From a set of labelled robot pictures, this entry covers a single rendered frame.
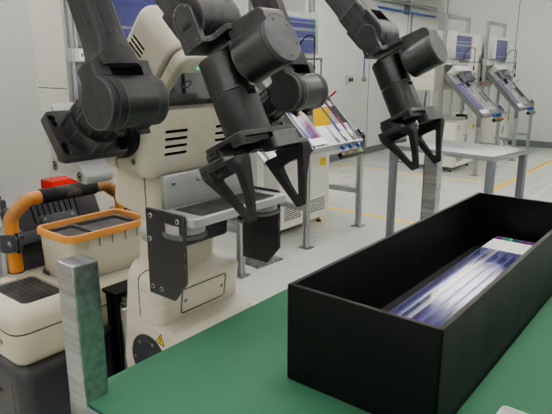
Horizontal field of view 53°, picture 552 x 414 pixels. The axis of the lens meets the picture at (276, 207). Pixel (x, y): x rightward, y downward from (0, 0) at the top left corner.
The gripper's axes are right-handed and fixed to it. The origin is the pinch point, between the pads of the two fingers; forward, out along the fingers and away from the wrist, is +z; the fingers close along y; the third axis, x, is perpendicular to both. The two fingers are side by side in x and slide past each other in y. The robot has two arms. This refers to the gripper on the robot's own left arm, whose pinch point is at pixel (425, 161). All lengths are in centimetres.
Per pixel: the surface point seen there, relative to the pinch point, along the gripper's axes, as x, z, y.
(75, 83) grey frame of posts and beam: 203, -111, 76
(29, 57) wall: 326, -190, 130
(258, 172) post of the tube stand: 192, -41, 178
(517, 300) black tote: -16.9, 20.9, -26.8
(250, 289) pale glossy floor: 195, 27, 138
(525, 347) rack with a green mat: -15.5, 26.9, -26.0
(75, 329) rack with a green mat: 10, 5, -67
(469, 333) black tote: -18, 19, -43
